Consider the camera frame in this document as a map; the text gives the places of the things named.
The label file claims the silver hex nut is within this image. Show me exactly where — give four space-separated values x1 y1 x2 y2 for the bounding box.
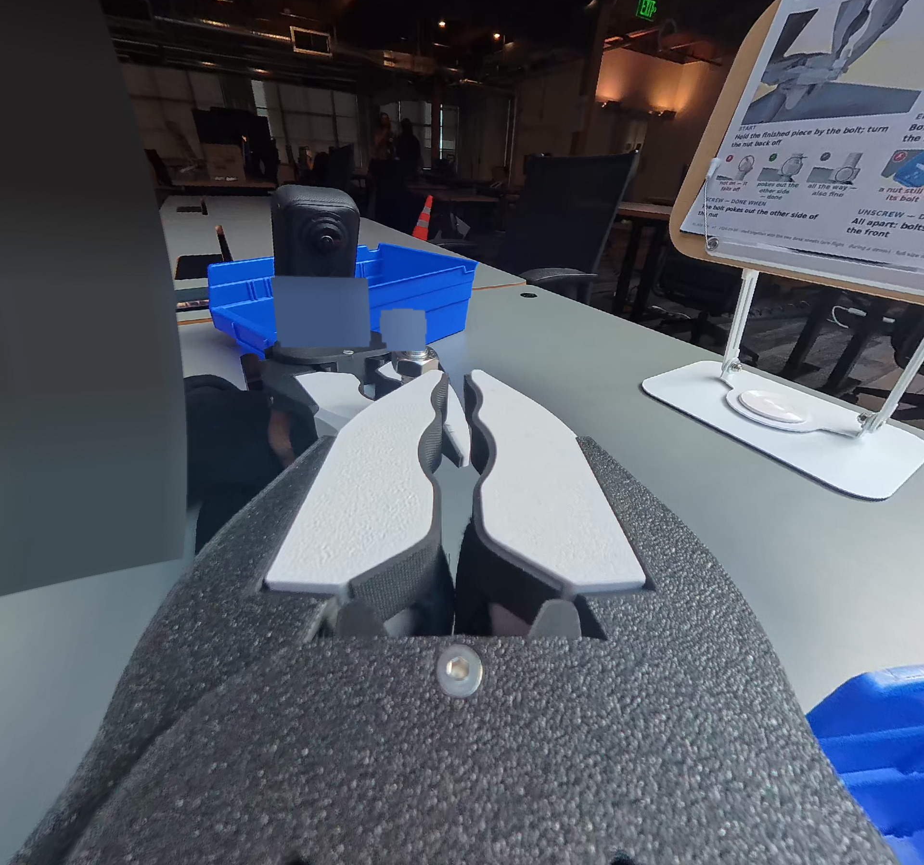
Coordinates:
393 347 442 382

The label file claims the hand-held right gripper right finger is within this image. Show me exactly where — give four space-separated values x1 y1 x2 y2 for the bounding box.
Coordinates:
462 368 648 599

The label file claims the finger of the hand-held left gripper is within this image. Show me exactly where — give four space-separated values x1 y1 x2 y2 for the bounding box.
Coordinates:
440 382 472 468
294 370 366 439

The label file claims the printed instruction sheet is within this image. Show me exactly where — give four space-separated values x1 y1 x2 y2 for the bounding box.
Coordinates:
699 0 924 266

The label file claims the blue plastic bin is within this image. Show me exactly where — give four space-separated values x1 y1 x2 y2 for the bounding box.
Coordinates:
207 242 479 363
804 664 924 865

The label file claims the cardboard box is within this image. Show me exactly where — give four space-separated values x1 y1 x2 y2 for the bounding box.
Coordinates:
202 143 249 180

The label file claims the person's left hand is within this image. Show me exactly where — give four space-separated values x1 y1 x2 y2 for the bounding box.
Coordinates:
186 374 322 549

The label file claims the black office chair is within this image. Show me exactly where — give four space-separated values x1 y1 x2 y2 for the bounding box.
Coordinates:
498 150 643 302

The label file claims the instruction sheet on stand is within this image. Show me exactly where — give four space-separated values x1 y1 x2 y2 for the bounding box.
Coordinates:
667 0 924 302

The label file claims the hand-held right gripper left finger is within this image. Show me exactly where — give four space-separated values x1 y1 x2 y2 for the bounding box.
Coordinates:
263 370 456 604

